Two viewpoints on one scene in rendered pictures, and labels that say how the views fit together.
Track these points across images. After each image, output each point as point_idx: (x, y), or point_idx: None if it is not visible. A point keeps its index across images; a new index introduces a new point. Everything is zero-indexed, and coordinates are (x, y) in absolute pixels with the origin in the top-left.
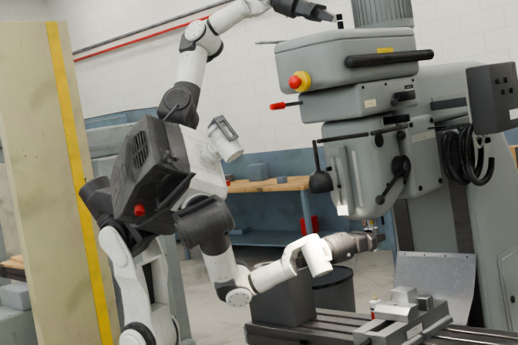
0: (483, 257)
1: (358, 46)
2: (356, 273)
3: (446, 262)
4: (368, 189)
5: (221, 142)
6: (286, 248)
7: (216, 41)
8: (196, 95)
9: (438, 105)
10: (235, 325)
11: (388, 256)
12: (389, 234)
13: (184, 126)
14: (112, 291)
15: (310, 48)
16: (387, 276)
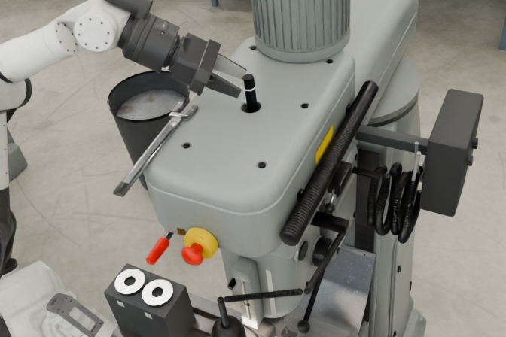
0: (382, 253)
1: (296, 183)
2: (171, 4)
3: (339, 253)
4: (284, 303)
5: (76, 334)
6: None
7: (19, 91)
8: (5, 204)
9: (367, 138)
10: (54, 94)
11: None
12: None
13: (2, 295)
14: None
15: (219, 211)
16: (204, 10)
